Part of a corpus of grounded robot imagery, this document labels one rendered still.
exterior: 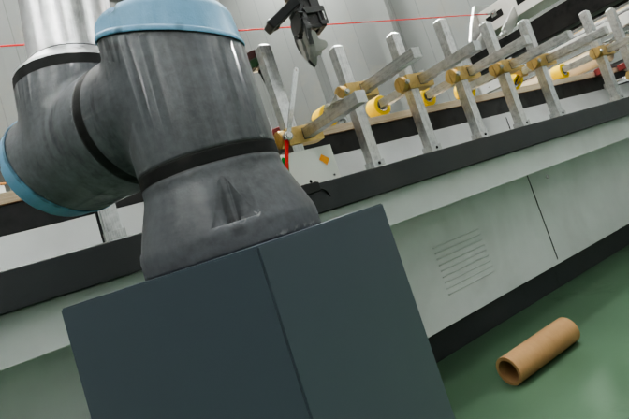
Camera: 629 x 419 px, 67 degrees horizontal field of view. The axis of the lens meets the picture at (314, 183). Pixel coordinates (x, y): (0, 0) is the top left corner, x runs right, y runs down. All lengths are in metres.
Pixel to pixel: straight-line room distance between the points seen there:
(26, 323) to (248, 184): 0.76
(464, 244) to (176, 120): 1.58
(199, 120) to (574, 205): 2.21
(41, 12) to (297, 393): 0.54
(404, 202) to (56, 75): 1.10
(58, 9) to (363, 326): 0.52
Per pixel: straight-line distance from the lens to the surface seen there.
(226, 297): 0.37
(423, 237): 1.78
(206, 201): 0.44
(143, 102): 0.48
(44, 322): 1.13
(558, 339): 1.63
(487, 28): 2.05
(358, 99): 1.11
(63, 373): 1.33
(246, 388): 0.39
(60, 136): 0.58
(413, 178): 1.48
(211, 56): 0.48
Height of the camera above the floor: 0.60
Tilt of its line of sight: 4 degrees up
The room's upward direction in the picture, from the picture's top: 18 degrees counter-clockwise
